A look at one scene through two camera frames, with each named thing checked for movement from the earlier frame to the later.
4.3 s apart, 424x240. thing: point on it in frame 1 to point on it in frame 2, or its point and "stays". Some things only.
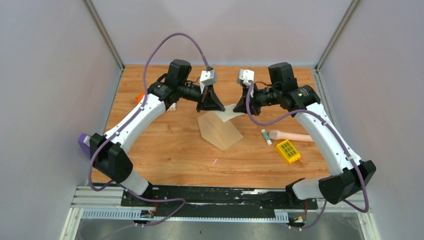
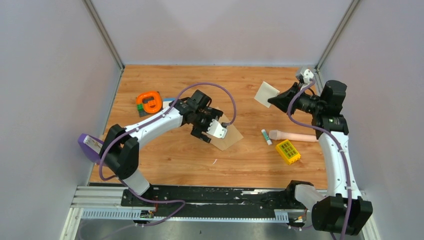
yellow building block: x=288 y=151 stays
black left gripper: x=210 y=101 to x=211 y=114
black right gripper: x=241 y=107 to x=280 y=101
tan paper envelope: x=222 y=135 stays
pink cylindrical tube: x=277 y=135 stays
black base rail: x=216 y=202 stays
